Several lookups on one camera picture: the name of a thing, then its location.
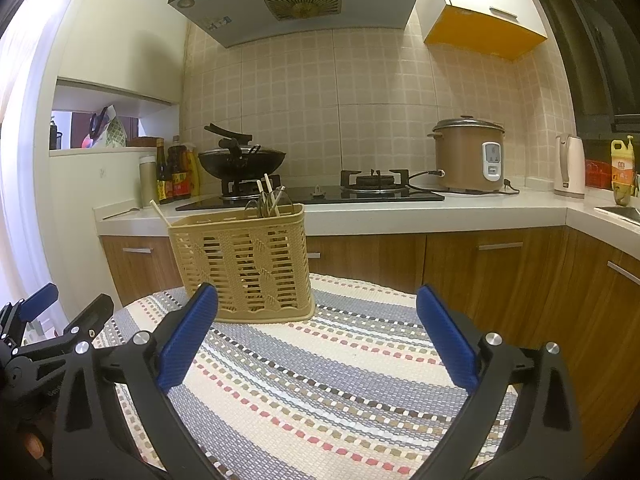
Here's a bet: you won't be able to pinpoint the black gas stove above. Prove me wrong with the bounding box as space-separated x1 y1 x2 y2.
175 169 446 212

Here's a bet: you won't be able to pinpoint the dark soy sauce bottle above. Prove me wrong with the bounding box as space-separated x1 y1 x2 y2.
156 138 175 205

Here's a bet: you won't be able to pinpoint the dark window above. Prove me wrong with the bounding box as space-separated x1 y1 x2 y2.
525 0 640 133

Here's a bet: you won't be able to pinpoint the patterned plastic bag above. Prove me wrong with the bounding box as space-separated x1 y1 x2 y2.
82 105 128 150

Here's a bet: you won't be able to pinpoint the black wok lid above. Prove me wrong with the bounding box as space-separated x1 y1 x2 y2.
204 123 262 158

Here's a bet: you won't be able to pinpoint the yellow oil bottle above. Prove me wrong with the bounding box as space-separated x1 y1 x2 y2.
186 144 202 197

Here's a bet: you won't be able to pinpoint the wooden base cabinets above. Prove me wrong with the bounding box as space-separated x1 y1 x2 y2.
100 225 640 466

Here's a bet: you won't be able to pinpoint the steel range hood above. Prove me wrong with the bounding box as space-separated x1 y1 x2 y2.
167 0 432 50

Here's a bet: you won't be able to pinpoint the striped woven table mat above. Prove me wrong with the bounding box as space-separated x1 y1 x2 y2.
92 272 518 480

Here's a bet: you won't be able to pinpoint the white kitchen countertop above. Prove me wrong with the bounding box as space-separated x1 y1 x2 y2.
93 185 640 248

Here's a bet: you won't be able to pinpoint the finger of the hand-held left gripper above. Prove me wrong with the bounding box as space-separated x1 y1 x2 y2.
0 282 59 347
16 294 115 362

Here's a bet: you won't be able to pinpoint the brown rice cooker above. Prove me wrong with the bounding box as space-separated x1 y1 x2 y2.
427 115 507 193

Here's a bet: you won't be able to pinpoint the steel sink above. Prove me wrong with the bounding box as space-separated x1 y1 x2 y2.
595 204 640 226

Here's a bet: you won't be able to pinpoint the black wok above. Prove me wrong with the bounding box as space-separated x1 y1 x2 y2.
197 147 287 182

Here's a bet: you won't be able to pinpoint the white canister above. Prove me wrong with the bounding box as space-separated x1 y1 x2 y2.
138 155 158 203

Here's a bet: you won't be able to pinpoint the red plastic crate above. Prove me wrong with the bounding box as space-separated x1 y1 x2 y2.
584 158 613 188

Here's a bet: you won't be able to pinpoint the beige plastic woven basket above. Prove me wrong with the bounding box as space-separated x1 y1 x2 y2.
167 202 317 325

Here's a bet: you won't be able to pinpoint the white electric kettle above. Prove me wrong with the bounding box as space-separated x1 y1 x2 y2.
553 133 586 197

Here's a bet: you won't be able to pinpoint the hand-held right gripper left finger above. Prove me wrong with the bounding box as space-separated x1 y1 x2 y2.
52 282 221 480

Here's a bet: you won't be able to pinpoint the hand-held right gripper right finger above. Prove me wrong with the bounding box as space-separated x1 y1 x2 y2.
410 284 586 480

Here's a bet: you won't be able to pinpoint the yellow detergent bottle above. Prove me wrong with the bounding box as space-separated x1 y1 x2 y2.
610 135 637 196

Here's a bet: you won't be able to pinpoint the person's left hand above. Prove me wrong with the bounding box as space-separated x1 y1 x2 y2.
20 400 57 463

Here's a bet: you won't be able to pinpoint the red label sauce bottle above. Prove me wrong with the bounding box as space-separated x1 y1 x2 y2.
167 136 193 201

